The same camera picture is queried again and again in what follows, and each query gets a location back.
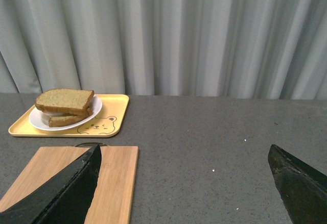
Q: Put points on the yellow bear tray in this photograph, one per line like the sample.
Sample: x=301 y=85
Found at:
x=106 y=124

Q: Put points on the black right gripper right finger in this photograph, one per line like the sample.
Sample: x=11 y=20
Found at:
x=302 y=188

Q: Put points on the white round plate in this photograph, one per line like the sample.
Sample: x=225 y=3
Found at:
x=39 y=120

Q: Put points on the bamboo cutting board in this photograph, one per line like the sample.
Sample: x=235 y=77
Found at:
x=114 y=193

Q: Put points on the metal cutting board handle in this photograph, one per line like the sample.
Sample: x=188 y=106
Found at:
x=90 y=144

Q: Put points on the bread slice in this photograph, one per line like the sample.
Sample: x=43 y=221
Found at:
x=68 y=119
x=64 y=100

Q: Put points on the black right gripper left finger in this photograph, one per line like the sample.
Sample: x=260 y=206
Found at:
x=64 y=198

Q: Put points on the grey curtain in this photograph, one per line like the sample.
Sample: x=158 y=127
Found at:
x=273 y=49

